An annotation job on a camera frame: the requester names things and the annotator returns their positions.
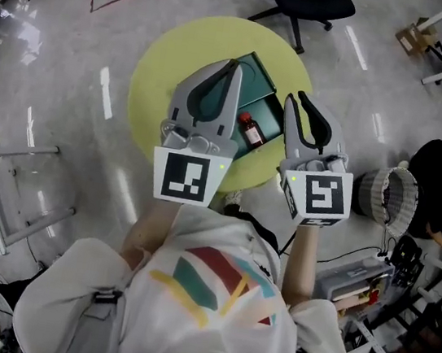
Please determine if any grey woven wastebasket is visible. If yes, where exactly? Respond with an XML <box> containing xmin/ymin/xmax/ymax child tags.
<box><xmin>347</xmin><ymin>159</ymin><xmax>425</xmax><ymax>242</ymax></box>

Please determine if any person's right forearm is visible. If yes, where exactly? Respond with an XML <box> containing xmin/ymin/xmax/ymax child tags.
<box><xmin>281</xmin><ymin>222</ymin><xmax>326</xmax><ymax>310</ymax></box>

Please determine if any clear plastic storage bin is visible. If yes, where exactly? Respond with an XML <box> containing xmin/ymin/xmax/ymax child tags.
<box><xmin>309</xmin><ymin>251</ymin><xmax>396</xmax><ymax>321</ymax></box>

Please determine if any black cable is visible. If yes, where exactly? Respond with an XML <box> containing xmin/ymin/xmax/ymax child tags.
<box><xmin>316</xmin><ymin>237</ymin><xmax>385</xmax><ymax>274</ymax></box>

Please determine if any yellow-green round tablecloth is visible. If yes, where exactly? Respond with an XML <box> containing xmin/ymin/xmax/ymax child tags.
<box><xmin>115</xmin><ymin>2</ymin><xmax>325</xmax><ymax>205</ymax></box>

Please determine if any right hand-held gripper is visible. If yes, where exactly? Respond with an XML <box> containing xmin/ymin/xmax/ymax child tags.
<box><xmin>265</xmin><ymin>89</ymin><xmax>369</xmax><ymax>234</ymax></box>

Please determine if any person's white printed shirt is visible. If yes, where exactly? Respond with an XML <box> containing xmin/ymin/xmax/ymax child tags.
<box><xmin>7</xmin><ymin>183</ymin><xmax>372</xmax><ymax>353</ymax></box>

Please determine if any black office chair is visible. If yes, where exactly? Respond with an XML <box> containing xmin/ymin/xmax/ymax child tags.
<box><xmin>243</xmin><ymin>0</ymin><xmax>359</xmax><ymax>63</ymax></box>

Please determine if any black equipment frame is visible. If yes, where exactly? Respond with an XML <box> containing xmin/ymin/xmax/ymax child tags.
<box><xmin>385</xmin><ymin>233</ymin><xmax>429</xmax><ymax>291</ymax></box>

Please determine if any grey shoulder strap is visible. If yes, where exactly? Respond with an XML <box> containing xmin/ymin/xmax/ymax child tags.
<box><xmin>81</xmin><ymin>285</ymin><xmax>127</xmax><ymax>353</ymax></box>

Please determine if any brown cardboard box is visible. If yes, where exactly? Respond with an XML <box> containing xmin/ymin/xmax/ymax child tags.
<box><xmin>392</xmin><ymin>20</ymin><xmax>440</xmax><ymax>61</ymax></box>

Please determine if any person's white shoe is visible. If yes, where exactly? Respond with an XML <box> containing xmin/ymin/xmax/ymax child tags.
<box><xmin>222</xmin><ymin>187</ymin><xmax>245</xmax><ymax>208</ymax></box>

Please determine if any small red bottle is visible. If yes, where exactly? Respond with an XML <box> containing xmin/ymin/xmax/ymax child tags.
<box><xmin>234</xmin><ymin>110</ymin><xmax>271</xmax><ymax>149</ymax></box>

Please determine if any dark green box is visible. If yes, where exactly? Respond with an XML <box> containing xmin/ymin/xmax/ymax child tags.
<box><xmin>182</xmin><ymin>42</ymin><xmax>299</xmax><ymax>168</ymax></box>

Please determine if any person's left forearm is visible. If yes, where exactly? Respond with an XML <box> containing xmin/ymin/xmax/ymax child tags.
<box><xmin>118</xmin><ymin>194</ymin><xmax>186</xmax><ymax>273</ymax></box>

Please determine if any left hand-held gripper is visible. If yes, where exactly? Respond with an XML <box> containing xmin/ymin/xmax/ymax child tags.
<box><xmin>146</xmin><ymin>49</ymin><xmax>252</xmax><ymax>212</ymax></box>

